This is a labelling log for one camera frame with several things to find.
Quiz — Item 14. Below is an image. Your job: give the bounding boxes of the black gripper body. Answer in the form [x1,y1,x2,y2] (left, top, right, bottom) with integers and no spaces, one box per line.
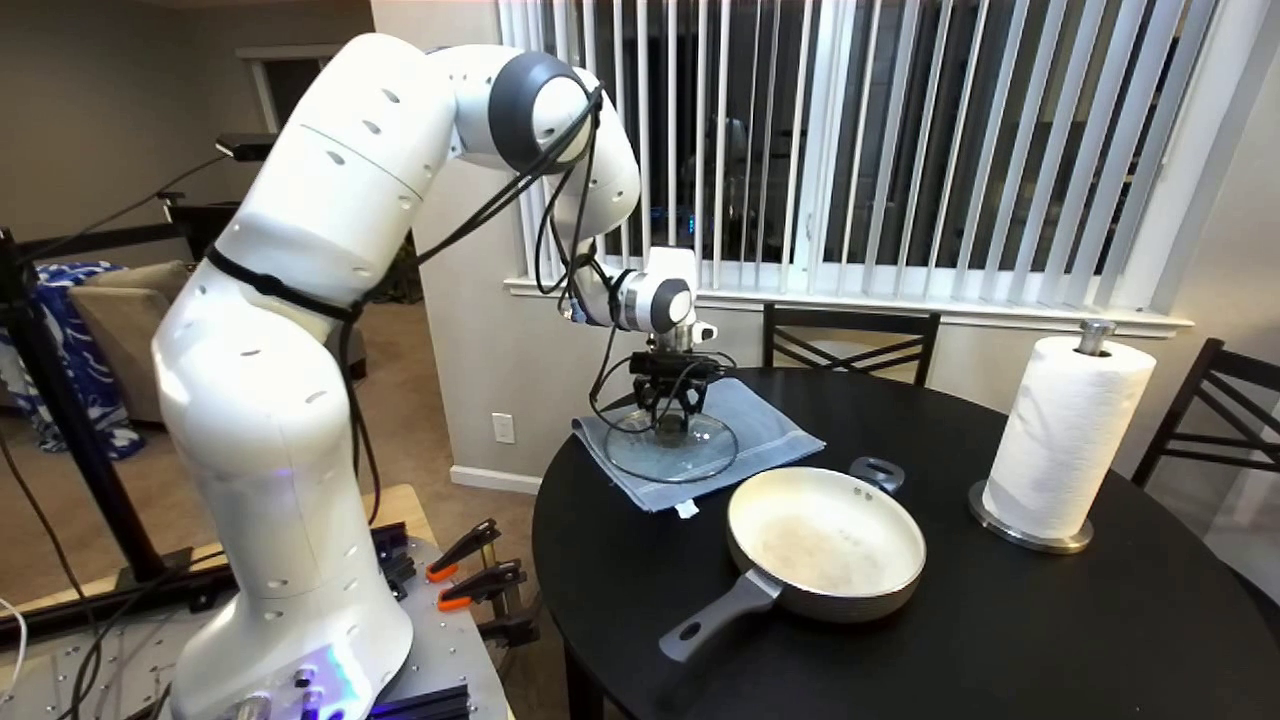
[627,342,722,403]

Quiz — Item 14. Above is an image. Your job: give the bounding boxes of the glass pot lid gold rim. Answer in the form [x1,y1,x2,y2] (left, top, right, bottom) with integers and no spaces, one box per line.
[606,403,746,489]

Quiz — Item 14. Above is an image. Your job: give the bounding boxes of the blue white dish towel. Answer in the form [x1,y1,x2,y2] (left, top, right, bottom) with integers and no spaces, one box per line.
[574,373,832,518]

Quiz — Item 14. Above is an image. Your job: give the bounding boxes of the dark wooden chair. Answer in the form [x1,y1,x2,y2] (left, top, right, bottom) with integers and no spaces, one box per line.
[762,301,943,393]
[1133,338,1280,493]

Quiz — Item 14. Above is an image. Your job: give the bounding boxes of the orange black spring clamp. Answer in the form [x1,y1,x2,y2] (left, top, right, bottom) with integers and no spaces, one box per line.
[435,556,534,618]
[424,518,505,581]

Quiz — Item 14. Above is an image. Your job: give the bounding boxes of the metal paper towel holder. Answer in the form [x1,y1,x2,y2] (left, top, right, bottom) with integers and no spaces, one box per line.
[967,317,1120,560]

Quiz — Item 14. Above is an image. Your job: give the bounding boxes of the white vertical window blinds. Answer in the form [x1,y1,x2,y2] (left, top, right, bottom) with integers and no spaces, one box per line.
[496,0,1226,311]

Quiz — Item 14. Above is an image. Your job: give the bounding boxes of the white paper towel roll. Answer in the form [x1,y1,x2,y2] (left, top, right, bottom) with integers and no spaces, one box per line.
[981,333,1162,546]

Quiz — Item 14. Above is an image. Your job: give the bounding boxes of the beige sofa cushion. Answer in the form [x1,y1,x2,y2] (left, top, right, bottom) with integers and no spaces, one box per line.
[65,257,198,432]

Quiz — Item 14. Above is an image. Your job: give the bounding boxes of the blue patterned fabric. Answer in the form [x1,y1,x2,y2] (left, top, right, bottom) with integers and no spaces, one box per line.
[26,257,147,466]

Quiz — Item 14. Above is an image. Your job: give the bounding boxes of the cream frying pan grey handle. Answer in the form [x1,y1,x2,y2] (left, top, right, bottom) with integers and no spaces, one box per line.
[658,452,934,669]

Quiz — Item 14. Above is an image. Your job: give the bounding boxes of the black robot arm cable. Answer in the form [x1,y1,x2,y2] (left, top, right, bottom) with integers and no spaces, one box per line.
[414,74,631,333]

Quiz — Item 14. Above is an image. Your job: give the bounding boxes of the black metal stand frame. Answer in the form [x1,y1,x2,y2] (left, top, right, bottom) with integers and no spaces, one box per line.
[0,196,244,606]

